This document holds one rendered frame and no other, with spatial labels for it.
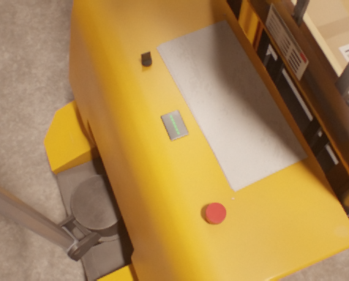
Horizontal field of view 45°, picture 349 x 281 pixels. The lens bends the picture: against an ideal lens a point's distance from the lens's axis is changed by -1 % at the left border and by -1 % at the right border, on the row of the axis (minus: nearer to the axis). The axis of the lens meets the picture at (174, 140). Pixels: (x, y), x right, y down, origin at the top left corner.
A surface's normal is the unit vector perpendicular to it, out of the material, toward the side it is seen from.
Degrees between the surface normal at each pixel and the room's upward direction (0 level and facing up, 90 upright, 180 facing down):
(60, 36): 0
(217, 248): 0
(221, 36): 0
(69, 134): 22
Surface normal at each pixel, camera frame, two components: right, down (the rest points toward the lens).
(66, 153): -0.36, -0.22
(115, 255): -0.02, -0.38
